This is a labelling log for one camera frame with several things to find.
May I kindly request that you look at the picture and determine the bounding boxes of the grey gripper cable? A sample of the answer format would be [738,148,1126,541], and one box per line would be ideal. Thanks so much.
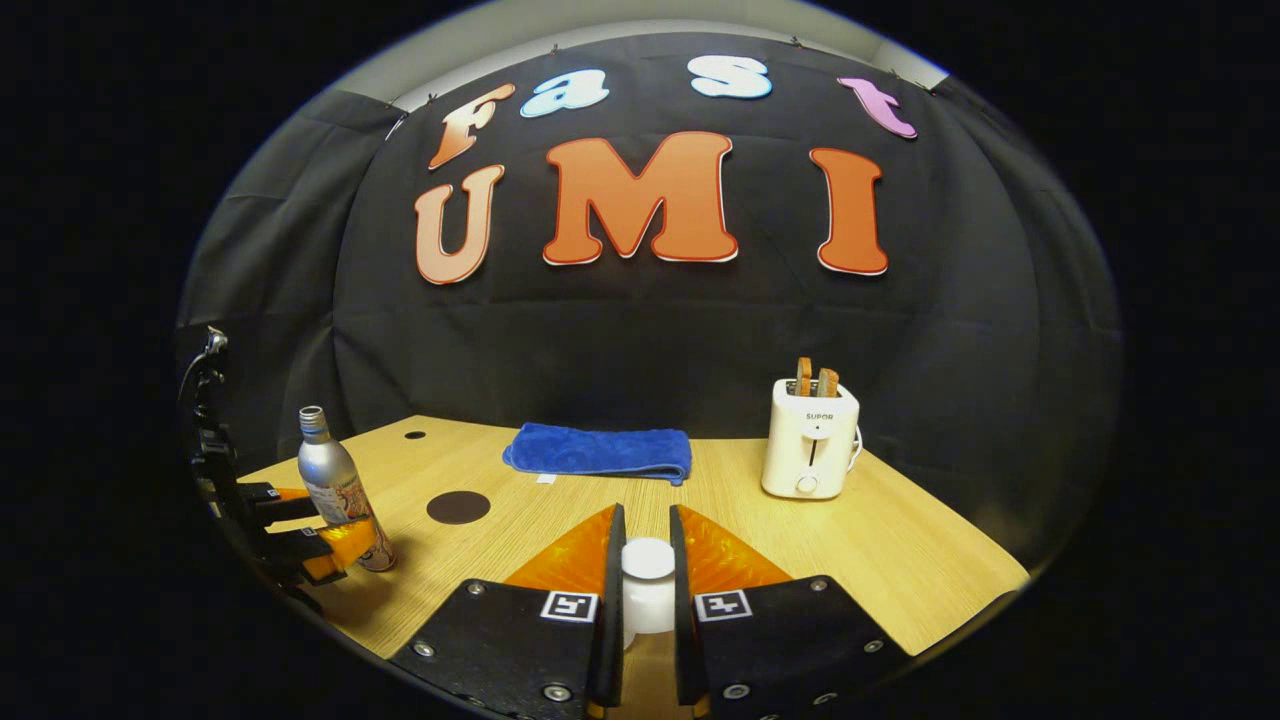
[178,326,229,421]

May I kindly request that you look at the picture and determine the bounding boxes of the white toaster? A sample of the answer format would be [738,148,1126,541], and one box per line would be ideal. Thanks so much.
[761,378,861,500]

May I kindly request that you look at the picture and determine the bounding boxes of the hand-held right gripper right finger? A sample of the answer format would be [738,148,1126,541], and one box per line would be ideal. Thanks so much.
[668,503,913,720]

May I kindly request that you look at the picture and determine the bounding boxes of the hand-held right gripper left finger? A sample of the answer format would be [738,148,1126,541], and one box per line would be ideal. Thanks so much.
[388,503,628,720]

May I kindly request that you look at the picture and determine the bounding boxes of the silver water bottle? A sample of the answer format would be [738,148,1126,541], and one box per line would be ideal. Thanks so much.
[298,405,397,573]

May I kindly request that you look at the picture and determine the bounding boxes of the blue folded towel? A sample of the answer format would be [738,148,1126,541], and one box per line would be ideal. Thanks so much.
[502,422,693,487]

